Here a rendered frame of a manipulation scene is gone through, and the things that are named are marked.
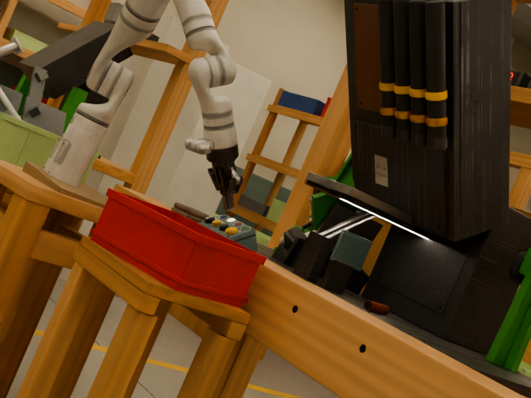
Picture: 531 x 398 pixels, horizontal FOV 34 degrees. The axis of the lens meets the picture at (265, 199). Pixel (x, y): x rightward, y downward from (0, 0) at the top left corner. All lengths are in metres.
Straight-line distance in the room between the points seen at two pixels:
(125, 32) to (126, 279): 0.67
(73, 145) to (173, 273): 0.64
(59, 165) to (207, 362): 0.71
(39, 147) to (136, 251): 0.94
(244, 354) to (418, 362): 1.41
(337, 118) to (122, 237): 1.20
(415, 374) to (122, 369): 0.56
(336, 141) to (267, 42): 7.66
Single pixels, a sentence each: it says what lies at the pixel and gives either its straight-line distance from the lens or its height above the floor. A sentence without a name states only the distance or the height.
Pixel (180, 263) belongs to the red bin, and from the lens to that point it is 1.71.
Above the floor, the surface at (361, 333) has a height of 0.87.
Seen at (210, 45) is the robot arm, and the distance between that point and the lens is 1.96.
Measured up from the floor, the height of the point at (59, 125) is 0.98.
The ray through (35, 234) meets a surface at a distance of 2.14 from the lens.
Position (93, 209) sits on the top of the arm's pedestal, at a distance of 2.18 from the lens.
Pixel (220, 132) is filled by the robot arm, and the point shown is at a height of 1.13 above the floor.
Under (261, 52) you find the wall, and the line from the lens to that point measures 10.46.
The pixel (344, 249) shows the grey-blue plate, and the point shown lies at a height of 1.00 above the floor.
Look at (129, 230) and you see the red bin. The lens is 1.84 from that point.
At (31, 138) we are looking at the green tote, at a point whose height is 0.92.
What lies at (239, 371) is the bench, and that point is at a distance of 2.91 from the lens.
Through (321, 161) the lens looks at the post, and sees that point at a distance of 2.84.
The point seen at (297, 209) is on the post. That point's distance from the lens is 2.85.
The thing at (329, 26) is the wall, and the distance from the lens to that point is 11.00.
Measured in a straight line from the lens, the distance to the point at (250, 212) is 9.16.
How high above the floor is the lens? 1.04
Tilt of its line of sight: level
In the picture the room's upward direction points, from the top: 23 degrees clockwise
